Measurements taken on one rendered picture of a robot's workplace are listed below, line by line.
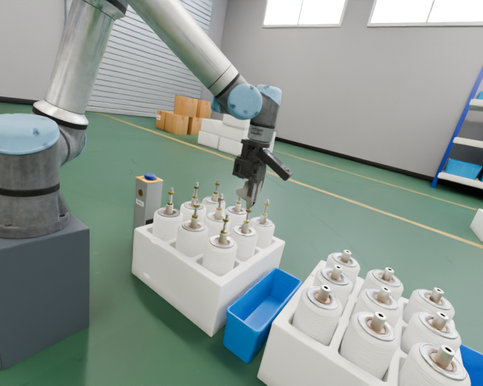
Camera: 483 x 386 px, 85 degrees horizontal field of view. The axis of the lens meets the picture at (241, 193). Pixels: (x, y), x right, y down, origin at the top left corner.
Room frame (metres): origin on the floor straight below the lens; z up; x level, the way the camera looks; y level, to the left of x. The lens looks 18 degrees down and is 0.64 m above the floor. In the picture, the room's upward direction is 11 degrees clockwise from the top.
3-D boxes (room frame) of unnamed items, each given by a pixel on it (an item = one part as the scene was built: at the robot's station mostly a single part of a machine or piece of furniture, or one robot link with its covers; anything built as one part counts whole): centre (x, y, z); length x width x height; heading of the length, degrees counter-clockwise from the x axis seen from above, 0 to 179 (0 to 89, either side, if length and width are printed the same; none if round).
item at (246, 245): (0.79, -0.03, 0.16); 0.10 x 0.10 x 0.18
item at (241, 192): (0.78, -0.01, 0.38); 0.06 x 0.03 x 0.09; 67
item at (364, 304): (0.56, -0.39, 0.16); 0.10 x 0.10 x 0.18
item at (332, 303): (0.52, -0.23, 0.25); 0.08 x 0.08 x 0.01
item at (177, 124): (4.50, 1.30, 0.15); 0.30 x 0.24 x 0.30; 54
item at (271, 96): (0.79, -0.02, 0.65); 0.09 x 0.08 x 0.11; 106
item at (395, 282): (0.67, -0.45, 0.25); 0.08 x 0.08 x 0.01
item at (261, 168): (0.80, -0.01, 0.49); 0.09 x 0.08 x 0.12; 67
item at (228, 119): (3.71, 0.17, 0.45); 0.39 x 0.39 x 0.18; 56
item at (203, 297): (0.85, 0.07, 0.09); 0.39 x 0.39 x 0.18; 58
